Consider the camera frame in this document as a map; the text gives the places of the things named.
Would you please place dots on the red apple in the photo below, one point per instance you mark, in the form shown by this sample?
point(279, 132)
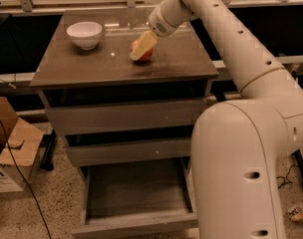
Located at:
point(147, 55)

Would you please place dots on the black stand foot left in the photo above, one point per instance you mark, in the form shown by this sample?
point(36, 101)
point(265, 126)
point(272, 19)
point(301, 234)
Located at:
point(48, 143)

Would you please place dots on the white ceramic bowl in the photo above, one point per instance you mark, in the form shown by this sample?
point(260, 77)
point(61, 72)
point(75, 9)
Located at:
point(85, 35)

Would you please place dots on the grey top drawer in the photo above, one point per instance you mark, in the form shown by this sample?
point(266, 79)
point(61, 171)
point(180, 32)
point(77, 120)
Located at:
point(93, 119)

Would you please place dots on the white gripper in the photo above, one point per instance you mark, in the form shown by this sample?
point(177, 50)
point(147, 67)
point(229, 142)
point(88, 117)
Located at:
point(158, 23)

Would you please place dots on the grey middle drawer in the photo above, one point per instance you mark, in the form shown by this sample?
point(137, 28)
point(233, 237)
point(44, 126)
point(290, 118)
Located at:
point(129, 152)

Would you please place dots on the grey drawer cabinet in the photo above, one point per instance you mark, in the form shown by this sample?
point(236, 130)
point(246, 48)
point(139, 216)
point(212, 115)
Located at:
point(68, 76)

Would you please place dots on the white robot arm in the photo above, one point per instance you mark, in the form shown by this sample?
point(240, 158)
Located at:
point(235, 144)

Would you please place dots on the grey open bottom drawer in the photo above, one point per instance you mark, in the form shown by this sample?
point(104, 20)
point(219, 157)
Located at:
point(137, 198)

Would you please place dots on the plastic drink bottle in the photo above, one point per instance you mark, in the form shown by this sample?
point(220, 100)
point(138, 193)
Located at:
point(295, 212)

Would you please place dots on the brown cardboard box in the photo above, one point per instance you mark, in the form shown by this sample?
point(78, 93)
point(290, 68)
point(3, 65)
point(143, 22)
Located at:
point(19, 144)

